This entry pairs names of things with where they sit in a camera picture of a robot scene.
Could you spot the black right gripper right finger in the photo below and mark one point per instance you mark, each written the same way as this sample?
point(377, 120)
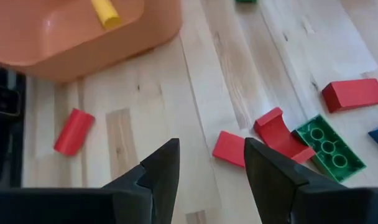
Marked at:
point(285, 193)

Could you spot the yellow cylinder block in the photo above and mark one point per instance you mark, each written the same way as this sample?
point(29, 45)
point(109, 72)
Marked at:
point(106, 14)

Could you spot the long green toy brick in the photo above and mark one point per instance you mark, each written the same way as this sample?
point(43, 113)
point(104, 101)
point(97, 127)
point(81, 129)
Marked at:
point(329, 158)

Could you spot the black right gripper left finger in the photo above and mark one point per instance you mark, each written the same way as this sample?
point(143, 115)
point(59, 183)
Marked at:
point(145, 193)

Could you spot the orange plastic bin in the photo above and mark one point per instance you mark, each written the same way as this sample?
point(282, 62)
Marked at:
point(52, 46)

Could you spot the small green toy brick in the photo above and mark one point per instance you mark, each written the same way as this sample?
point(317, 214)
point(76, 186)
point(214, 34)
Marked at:
point(246, 1)

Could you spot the red arch block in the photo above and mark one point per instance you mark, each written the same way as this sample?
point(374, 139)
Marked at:
point(276, 133)

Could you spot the red cylinder block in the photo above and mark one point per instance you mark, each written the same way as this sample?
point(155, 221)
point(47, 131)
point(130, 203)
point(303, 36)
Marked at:
point(74, 132)

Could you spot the long red block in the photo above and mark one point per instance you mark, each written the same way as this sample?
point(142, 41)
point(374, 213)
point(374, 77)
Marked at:
point(353, 93)

